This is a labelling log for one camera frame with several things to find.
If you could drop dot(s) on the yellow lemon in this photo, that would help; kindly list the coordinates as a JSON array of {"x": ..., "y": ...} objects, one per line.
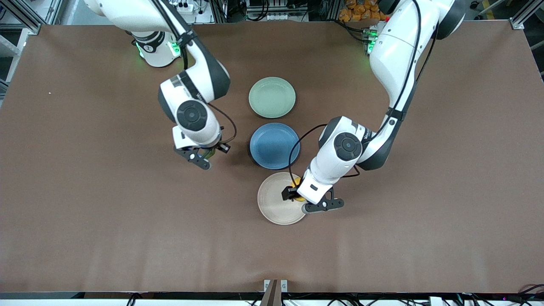
[{"x": 300, "y": 198}]

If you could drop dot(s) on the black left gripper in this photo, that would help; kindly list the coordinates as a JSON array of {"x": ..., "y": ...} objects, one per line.
[{"x": 290, "y": 193}]

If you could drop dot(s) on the blue plate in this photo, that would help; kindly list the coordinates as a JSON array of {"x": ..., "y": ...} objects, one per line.
[{"x": 272, "y": 146}]

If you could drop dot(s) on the metal table edge bracket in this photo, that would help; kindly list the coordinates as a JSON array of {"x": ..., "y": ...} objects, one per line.
[{"x": 275, "y": 291}]

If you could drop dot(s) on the green lettuce leaf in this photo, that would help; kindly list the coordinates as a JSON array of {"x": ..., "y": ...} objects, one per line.
[{"x": 209, "y": 153}]

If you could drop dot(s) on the bag of oranges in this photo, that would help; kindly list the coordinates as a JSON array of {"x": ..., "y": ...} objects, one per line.
[{"x": 361, "y": 10}]

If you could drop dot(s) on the beige plate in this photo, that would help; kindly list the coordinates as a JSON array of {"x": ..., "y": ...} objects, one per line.
[{"x": 274, "y": 199}]

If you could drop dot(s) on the aluminium frame profile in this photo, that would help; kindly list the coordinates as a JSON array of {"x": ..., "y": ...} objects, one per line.
[
  {"x": 25, "y": 19},
  {"x": 522, "y": 17}
]

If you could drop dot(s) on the pale green plate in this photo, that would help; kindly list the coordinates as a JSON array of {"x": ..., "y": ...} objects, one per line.
[{"x": 272, "y": 97}]

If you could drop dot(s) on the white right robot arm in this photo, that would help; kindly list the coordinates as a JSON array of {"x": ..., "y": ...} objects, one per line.
[{"x": 195, "y": 114}]

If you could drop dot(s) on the white power strip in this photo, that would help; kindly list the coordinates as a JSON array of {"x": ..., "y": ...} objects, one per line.
[{"x": 185, "y": 7}]

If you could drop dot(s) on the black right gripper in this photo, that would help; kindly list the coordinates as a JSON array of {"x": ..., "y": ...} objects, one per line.
[{"x": 222, "y": 147}]

